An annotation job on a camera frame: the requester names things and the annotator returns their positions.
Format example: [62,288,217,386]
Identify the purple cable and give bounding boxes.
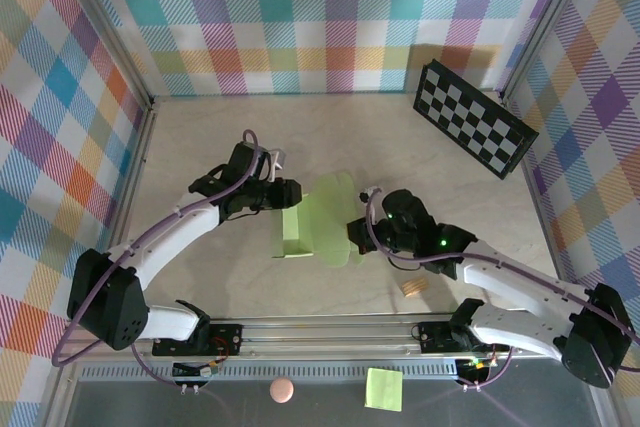
[51,129,262,393]
[366,190,636,392]

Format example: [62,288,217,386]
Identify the light green paper box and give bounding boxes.
[269,171,369,269]

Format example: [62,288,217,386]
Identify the aluminium side rail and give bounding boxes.
[84,96,159,323]
[502,95,574,316]

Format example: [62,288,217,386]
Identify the dark glossy panel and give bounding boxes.
[62,357,606,427]

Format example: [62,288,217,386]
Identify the aluminium frame post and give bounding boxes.
[499,0,597,101]
[52,0,156,108]

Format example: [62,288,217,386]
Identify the small wooden piece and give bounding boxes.
[399,276,429,298]

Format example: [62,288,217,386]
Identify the aluminium frame rail wide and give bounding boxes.
[53,314,606,363]

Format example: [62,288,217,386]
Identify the plaid backdrop cloth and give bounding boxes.
[504,0,640,427]
[0,0,151,427]
[79,0,576,97]

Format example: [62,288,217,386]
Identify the pink round disc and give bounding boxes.
[269,376,295,404]

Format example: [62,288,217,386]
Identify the small circuit board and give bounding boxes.
[171,357,222,379]
[455,355,496,382]

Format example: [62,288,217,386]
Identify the green sticky note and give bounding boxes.
[363,367,404,413]

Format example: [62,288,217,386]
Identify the slotted metal strip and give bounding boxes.
[78,364,464,382]

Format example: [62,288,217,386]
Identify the black white checkerboard panel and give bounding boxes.
[412,59,540,181]

